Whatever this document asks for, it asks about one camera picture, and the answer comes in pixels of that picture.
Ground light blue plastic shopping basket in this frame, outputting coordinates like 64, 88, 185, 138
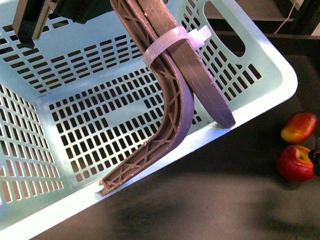
0, 0, 297, 240

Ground red yellow mango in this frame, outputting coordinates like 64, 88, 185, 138
280, 111, 319, 144

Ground red apple with stem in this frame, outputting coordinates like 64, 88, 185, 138
275, 145, 315, 182

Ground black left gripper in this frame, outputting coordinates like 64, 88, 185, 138
12, 0, 113, 49

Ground white zip tie right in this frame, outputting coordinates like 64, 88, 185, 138
142, 25, 212, 67

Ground pink cable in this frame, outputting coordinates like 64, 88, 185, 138
274, 0, 298, 36

